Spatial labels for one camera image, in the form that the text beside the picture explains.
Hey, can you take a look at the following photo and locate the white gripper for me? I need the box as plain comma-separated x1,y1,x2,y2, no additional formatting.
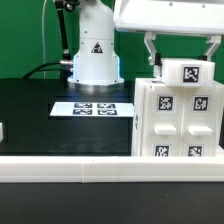
113,0,224,75

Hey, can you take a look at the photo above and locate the white cabinet top block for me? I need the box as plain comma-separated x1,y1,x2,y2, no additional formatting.
161,59,215,86

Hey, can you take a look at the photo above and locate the white cabinet door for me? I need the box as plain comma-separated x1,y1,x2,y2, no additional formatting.
179,86,222,157
141,87,183,157

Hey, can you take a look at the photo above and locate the white cabinet body box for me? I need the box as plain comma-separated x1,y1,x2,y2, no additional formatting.
131,78,224,156

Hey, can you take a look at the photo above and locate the white L-shaped fence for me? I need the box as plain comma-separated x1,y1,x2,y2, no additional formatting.
0,149,224,183

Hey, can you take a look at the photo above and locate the black cable bundle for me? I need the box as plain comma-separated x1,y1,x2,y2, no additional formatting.
22,60,74,80

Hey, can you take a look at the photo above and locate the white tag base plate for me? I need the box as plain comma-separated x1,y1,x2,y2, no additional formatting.
50,102,134,117

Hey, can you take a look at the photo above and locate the black camera pole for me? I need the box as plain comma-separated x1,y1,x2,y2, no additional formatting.
54,0,80,60

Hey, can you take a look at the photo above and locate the grey thin cable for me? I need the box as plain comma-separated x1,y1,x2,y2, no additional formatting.
41,0,48,80

